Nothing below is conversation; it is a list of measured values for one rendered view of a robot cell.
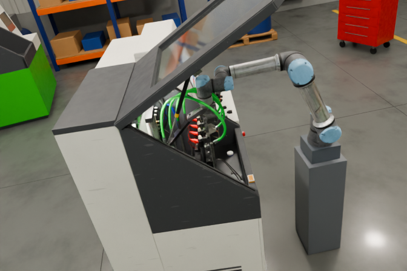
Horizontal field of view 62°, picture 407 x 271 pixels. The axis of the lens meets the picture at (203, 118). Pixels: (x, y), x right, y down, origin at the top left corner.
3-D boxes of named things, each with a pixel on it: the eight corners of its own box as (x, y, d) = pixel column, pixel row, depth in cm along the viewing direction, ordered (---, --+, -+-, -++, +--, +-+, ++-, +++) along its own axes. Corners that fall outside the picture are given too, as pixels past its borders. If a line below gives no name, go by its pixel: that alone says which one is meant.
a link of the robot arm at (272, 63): (300, 43, 185) (211, 63, 190) (305, 50, 175) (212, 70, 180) (301, 63, 190) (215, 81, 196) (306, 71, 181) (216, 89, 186)
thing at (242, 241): (269, 306, 217) (261, 218, 178) (179, 318, 219) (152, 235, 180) (250, 222, 278) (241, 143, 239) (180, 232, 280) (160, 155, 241)
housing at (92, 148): (179, 317, 219) (115, 120, 144) (136, 323, 220) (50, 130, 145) (180, 177, 341) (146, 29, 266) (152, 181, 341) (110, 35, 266)
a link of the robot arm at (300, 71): (337, 126, 198) (301, 48, 175) (346, 140, 185) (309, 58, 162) (317, 134, 201) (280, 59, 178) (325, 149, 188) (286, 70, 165)
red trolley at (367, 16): (335, 47, 574) (338, -6, 531) (353, 39, 593) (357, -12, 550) (374, 55, 521) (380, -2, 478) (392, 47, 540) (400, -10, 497)
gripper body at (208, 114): (218, 124, 185) (215, 104, 179) (203, 126, 185) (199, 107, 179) (217, 117, 191) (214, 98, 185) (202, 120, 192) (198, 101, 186)
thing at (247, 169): (260, 212, 182) (258, 190, 174) (251, 213, 182) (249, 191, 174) (242, 146, 235) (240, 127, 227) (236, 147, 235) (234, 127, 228)
